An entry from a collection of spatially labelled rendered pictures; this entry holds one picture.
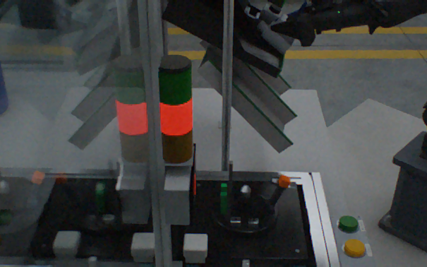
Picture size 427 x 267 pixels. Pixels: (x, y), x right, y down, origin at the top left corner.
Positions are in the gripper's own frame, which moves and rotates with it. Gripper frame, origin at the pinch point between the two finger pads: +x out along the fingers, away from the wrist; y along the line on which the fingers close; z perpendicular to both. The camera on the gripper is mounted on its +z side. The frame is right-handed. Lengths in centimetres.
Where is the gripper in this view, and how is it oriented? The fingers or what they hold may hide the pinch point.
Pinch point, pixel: (288, 22)
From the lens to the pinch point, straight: 125.1
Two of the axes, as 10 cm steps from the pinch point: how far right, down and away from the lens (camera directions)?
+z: -2.4, -8.8, -4.0
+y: -3.1, 4.6, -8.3
